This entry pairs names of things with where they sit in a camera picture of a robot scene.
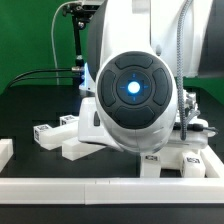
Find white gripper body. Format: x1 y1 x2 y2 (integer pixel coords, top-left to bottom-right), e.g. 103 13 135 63
77 96 214 151

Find white chair side frame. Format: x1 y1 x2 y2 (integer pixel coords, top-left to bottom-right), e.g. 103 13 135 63
33 115 103 161

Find white chair seat block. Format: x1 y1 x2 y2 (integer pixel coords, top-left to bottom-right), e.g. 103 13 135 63
159 143 203 170

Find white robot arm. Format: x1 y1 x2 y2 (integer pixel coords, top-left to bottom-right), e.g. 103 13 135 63
78 0 213 154

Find black cables at base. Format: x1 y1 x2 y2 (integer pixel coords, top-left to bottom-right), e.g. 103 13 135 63
3 66 86 94

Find white border fence frame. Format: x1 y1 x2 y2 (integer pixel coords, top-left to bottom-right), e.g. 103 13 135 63
0 147 224 205

